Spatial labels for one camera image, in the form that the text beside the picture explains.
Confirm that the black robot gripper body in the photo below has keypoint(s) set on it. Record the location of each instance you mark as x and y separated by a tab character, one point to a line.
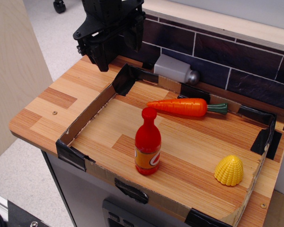
105	19

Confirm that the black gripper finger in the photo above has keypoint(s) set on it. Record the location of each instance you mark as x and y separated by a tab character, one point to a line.
134	33
102	55

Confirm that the red hot sauce bottle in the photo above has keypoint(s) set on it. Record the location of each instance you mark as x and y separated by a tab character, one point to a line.
147	144

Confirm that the cardboard fence with black tape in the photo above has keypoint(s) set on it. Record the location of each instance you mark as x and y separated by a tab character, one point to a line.
100	142

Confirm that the grey salt shaker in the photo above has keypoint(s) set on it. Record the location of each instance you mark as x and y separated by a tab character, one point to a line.
176	70

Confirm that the black chair caster wheel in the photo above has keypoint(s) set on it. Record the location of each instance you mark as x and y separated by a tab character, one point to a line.
59	6

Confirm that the orange plastic toy carrot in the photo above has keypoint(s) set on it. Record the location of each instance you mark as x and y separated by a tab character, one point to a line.
196	107

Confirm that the yellow plastic corn piece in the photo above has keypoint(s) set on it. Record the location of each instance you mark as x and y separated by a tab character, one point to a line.
229	171

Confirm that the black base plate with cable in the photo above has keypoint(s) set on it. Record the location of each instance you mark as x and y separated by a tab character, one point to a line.
11	215

